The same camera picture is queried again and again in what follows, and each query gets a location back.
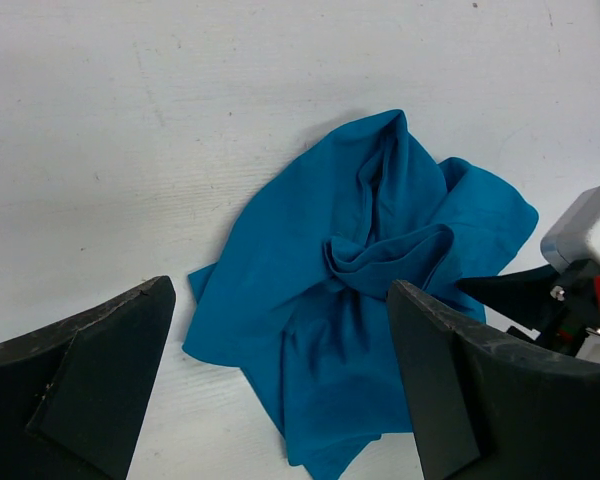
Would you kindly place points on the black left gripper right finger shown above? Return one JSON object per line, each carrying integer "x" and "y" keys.
{"x": 486, "y": 405}

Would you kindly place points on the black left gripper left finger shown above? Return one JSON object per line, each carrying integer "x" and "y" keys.
{"x": 73, "y": 394}

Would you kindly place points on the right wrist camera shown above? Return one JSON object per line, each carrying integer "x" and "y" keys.
{"x": 576, "y": 234}

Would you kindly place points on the blue t shirt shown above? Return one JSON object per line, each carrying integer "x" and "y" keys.
{"x": 296, "y": 299}

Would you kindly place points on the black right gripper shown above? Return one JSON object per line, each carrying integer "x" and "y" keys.
{"x": 563, "y": 307}

